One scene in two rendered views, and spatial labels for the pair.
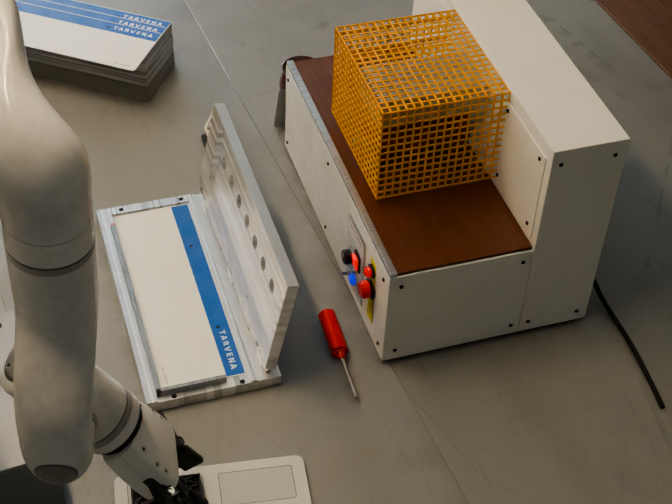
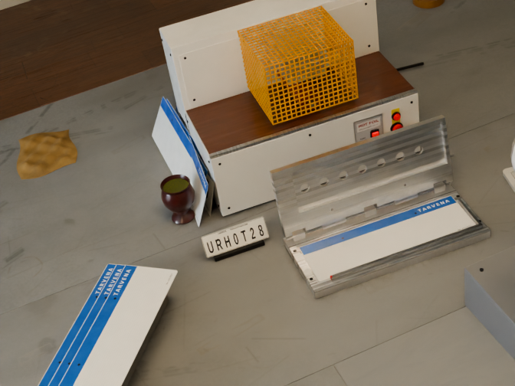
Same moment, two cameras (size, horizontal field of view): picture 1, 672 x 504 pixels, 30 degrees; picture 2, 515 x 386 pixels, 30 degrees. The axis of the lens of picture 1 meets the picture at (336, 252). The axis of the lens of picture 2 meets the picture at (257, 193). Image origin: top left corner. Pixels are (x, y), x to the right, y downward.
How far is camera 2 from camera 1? 244 cm
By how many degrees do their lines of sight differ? 60
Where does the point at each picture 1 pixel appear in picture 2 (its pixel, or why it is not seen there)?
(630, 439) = (447, 72)
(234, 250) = (369, 191)
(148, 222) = (322, 263)
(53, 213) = not seen: outside the picture
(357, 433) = (475, 155)
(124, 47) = (145, 282)
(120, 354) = (445, 259)
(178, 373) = (460, 222)
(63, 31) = (119, 325)
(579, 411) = (433, 87)
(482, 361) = not seen: hidden behind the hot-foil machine
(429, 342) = not seen: hidden behind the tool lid
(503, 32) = (263, 11)
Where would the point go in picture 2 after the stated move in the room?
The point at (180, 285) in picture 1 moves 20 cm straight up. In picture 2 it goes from (382, 236) to (376, 169)
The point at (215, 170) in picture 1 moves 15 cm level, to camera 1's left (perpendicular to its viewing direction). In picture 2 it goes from (296, 206) to (298, 249)
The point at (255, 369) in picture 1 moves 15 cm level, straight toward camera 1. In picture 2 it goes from (446, 192) to (507, 182)
